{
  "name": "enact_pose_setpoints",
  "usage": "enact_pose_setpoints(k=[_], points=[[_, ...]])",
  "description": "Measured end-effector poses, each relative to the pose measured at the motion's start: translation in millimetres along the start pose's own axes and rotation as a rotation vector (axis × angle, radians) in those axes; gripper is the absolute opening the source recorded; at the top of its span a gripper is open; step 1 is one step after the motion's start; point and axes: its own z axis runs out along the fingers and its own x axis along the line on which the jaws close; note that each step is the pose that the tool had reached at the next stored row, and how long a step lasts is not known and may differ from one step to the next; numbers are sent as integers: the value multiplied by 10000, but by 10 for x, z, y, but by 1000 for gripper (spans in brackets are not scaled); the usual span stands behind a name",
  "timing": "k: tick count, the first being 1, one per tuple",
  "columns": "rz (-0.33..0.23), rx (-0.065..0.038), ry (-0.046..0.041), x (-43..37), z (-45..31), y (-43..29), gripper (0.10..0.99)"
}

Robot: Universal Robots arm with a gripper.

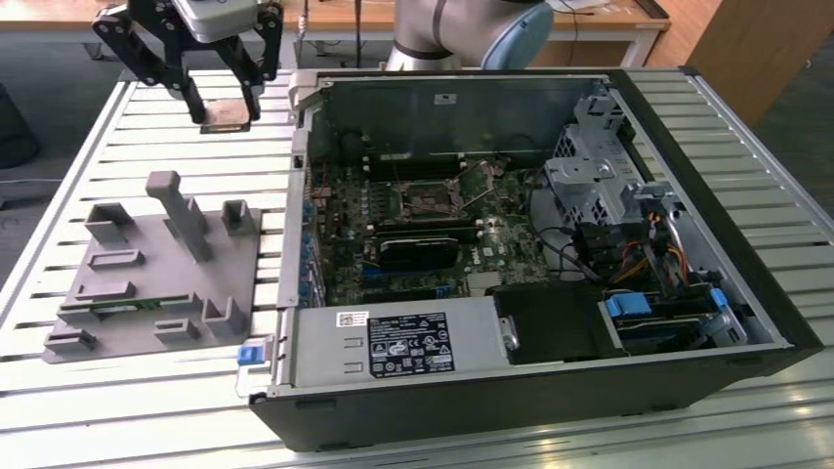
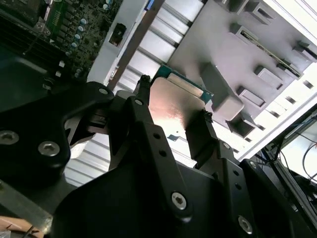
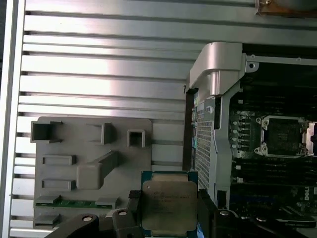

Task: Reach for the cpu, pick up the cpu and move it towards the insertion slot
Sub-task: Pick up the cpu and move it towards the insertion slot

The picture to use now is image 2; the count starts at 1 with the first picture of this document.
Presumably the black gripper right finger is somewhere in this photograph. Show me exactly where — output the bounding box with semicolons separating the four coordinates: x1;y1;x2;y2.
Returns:
185;110;312;238

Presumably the CPU with silver top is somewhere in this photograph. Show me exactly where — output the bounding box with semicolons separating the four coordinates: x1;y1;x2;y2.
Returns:
148;63;215;142

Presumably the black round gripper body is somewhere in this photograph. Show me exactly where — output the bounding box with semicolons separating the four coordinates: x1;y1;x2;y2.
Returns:
52;161;237;238

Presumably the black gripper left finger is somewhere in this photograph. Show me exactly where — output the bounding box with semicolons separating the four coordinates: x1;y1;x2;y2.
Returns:
0;74;195;224

